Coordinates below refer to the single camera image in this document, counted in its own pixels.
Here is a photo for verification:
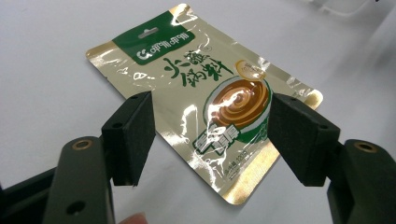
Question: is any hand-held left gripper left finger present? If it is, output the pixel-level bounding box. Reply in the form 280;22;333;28
42;90;157;224

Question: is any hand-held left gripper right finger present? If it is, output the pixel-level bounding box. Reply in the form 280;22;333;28
266;92;396;224

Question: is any gold and green sauce packet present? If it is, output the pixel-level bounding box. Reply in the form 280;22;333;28
85;3;324;206

